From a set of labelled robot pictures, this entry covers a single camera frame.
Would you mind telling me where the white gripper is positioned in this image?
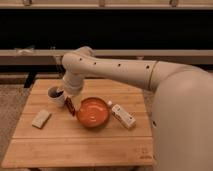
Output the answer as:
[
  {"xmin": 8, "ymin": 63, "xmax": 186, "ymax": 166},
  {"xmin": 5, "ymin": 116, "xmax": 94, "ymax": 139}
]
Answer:
[{"xmin": 62, "ymin": 73, "xmax": 84, "ymax": 104}]

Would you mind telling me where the brown snack bar wrapper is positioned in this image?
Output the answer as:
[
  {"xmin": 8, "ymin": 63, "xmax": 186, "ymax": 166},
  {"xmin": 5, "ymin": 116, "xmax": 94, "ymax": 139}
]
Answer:
[{"xmin": 65, "ymin": 97, "xmax": 75, "ymax": 116}]

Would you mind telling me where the orange ceramic bowl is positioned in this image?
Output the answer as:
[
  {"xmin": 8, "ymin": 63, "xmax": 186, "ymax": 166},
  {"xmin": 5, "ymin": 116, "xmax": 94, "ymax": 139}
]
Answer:
[{"xmin": 76, "ymin": 97, "xmax": 109, "ymax": 128}]

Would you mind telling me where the upper wooden shelf rail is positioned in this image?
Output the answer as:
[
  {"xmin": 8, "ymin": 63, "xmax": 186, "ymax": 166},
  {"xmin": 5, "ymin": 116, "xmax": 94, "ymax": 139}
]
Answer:
[{"xmin": 0, "ymin": 0, "xmax": 213, "ymax": 10}]

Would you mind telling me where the beige sponge block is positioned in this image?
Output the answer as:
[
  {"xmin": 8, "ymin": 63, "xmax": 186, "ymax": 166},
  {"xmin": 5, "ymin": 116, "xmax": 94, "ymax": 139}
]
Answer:
[{"xmin": 32, "ymin": 110, "xmax": 51, "ymax": 129}]

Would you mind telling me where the wooden table board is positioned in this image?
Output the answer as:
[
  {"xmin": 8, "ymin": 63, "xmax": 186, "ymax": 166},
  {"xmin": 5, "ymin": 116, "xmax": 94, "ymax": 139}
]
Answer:
[{"xmin": 2, "ymin": 79, "xmax": 153, "ymax": 168}]

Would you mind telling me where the white mug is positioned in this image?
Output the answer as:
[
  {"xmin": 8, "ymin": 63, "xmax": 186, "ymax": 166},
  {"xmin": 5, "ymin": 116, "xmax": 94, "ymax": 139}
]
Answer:
[{"xmin": 47, "ymin": 86, "xmax": 65, "ymax": 107}]

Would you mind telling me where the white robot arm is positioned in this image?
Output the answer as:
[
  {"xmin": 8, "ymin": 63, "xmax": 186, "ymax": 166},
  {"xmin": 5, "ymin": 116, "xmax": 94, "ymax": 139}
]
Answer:
[{"xmin": 62, "ymin": 47, "xmax": 213, "ymax": 171}]

